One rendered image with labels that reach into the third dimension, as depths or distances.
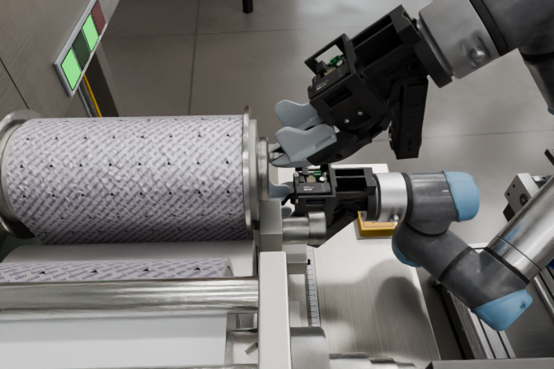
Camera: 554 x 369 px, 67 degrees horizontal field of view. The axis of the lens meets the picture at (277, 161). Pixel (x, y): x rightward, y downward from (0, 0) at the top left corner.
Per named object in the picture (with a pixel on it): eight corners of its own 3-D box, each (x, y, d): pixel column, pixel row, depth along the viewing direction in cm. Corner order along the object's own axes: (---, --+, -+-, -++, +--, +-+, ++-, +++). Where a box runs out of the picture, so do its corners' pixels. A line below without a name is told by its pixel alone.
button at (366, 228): (394, 235, 83) (396, 229, 81) (359, 236, 83) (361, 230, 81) (387, 207, 88) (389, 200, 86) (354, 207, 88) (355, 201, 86)
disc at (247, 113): (253, 258, 49) (246, 175, 38) (249, 258, 49) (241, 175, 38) (254, 165, 59) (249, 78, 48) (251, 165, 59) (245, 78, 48)
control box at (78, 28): (72, 97, 73) (57, 63, 68) (68, 97, 73) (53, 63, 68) (108, 24, 90) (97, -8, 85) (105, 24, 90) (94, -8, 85)
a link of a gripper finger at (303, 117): (247, 114, 50) (309, 75, 45) (279, 141, 53) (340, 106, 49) (246, 133, 48) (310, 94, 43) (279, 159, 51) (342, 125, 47)
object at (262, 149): (268, 164, 43) (267, 123, 49) (249, 165, 43) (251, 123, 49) (269, 214, 48) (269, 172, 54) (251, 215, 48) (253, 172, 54)
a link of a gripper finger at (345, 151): (301, 138, 48) (366, 95, 44) (311, 147, 49) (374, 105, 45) (307, 168, 44) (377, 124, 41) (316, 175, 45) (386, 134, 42)
